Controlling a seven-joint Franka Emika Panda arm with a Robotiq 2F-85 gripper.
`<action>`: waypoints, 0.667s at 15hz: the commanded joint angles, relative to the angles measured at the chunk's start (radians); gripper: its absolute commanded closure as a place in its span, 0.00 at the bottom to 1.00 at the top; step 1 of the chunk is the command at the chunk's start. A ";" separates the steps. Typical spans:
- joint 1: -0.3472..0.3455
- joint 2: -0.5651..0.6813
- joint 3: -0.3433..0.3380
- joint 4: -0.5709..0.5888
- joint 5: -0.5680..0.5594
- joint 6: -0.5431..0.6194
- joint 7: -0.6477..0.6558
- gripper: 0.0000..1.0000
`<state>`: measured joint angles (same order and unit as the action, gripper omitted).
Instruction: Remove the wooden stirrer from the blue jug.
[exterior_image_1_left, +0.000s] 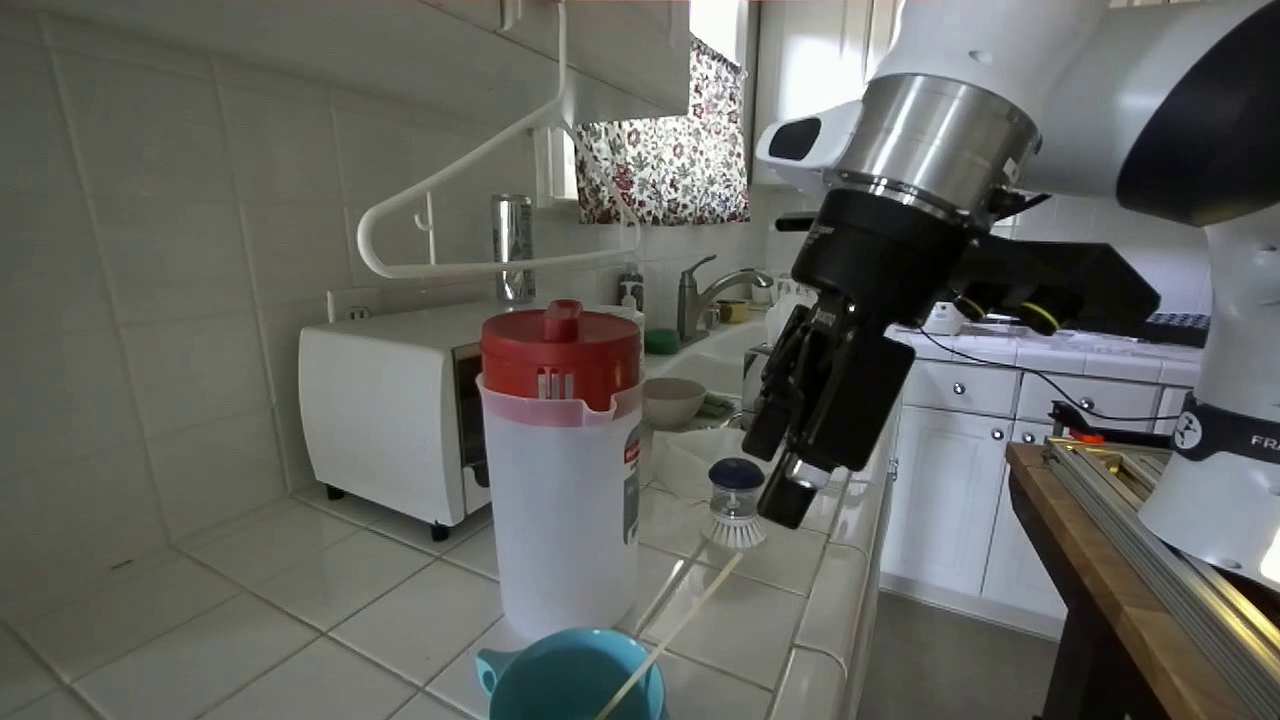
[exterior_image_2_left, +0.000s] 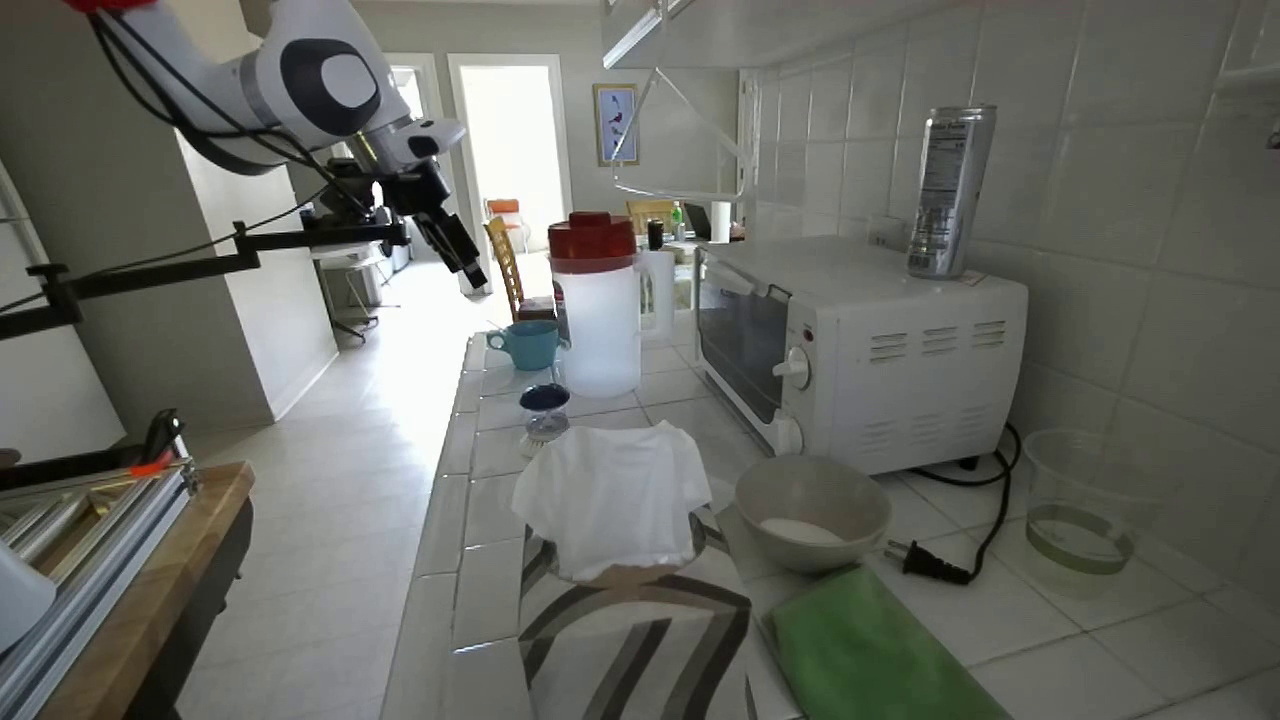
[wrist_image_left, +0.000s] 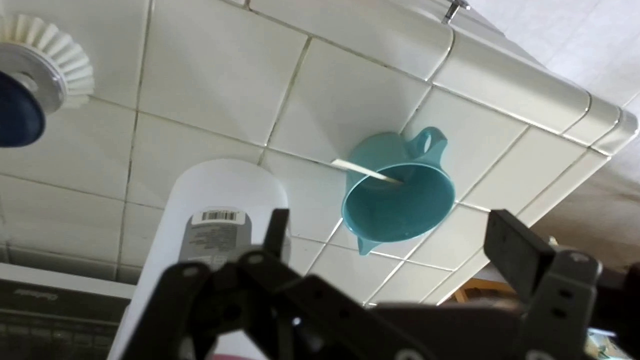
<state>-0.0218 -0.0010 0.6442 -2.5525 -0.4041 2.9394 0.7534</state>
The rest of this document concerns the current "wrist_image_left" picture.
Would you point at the chrome tap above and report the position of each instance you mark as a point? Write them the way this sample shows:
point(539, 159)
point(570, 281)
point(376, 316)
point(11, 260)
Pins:
point(454, 10)

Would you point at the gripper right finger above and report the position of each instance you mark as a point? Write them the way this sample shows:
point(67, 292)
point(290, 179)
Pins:
point(555, 300)

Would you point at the white plastic bottle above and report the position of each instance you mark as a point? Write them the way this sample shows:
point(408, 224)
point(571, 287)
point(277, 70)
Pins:
point(220, 190)

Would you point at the wooden furniture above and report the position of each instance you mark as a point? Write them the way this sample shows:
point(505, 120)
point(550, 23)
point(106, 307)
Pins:
point(482, 290)

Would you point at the black kitchen appliance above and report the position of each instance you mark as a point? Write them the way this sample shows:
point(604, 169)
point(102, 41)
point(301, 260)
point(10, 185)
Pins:
point(55, 325)

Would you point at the blue jug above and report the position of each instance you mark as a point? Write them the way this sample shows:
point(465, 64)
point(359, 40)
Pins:
point(400, 210)

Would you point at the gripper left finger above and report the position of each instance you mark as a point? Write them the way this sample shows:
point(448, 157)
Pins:
point(260, 295)

